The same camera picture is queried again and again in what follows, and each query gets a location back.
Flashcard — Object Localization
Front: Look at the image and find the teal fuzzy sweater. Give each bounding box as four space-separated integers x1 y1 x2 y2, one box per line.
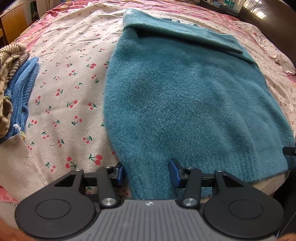
103 9 295 199

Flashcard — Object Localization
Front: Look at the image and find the cherry print bed sheet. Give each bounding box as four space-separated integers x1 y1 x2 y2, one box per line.
0 0 296 209

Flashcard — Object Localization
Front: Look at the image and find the beige canvas bag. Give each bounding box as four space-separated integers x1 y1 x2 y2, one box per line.
1 134 48 201

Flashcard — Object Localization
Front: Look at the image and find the white floral pillow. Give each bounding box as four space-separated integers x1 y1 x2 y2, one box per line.
236 21 295 76

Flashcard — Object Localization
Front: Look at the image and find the blue ribbed knit garment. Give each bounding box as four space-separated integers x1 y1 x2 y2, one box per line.
3 57 39 140

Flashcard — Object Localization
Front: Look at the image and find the dark wooden headboard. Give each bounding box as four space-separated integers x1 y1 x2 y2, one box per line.
238 1 295 64

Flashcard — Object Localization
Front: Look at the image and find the beige patterned knit garment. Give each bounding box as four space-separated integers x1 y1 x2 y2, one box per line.
1 43 30 138

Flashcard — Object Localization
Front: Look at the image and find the wooden desk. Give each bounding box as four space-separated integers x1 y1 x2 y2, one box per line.
1 2 28 45

